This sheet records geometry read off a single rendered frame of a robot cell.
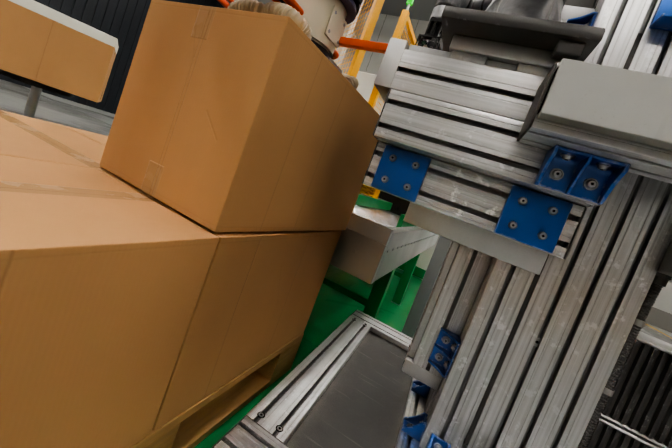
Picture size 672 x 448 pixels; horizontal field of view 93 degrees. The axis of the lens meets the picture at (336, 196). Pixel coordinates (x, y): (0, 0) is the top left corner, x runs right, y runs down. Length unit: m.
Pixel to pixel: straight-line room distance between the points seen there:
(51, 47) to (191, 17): 1.75
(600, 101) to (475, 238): 0.33
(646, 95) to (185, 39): 0.75
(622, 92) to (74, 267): 0.66
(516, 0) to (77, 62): 2.26
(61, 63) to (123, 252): 2.04
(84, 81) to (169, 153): 1.77
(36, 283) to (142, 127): 0.43
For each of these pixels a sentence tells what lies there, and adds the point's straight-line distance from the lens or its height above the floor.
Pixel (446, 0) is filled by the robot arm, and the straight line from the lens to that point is 1.20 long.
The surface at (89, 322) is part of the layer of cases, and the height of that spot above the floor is 0.43.
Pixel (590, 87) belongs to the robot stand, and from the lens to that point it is 0.49.
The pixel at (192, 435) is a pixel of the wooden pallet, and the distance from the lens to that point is 1.01.
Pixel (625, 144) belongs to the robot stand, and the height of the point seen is 0.88.
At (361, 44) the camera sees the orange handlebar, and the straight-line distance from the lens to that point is 0.95.
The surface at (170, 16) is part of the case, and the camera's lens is 0.85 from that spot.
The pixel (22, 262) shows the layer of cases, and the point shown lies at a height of 0.53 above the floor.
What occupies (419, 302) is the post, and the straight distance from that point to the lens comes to 1.73.
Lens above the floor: 0.72
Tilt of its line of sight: 4 degrees down
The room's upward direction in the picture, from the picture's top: 21 degrees clockwise
